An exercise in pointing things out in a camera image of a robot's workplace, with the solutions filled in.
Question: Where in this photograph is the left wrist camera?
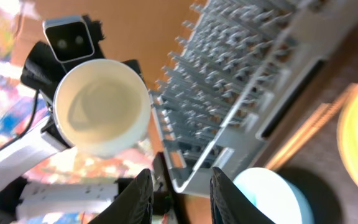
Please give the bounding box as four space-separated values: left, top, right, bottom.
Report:
42 16 95 63

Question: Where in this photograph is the white bowl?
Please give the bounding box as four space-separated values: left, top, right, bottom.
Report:
53 59 151 159

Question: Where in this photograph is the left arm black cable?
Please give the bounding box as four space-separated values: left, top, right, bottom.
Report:
0 90 40 159

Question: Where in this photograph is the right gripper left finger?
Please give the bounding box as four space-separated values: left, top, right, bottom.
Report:
89 169 154 224

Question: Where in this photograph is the wooden chopstick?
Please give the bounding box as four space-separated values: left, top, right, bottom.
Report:
293 83 358 139
264 103 330 170

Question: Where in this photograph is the grey plastic dishwasher rack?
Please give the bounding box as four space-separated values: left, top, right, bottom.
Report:
150 0 358 197

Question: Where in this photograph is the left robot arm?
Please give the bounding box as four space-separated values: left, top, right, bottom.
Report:
0 15 151 192

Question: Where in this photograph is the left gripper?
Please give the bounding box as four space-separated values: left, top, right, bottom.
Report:
20 14 145 106

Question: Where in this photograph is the right wooden chopstick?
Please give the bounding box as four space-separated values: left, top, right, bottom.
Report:
293 83 358 139

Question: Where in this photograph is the left wooden chopstick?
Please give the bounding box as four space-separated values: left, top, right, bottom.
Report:
264 103 330 170

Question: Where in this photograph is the light blue bowl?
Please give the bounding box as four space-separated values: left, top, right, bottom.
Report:
233 167 314 224

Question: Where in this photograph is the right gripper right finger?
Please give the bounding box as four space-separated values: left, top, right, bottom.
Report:
210 167 274 224

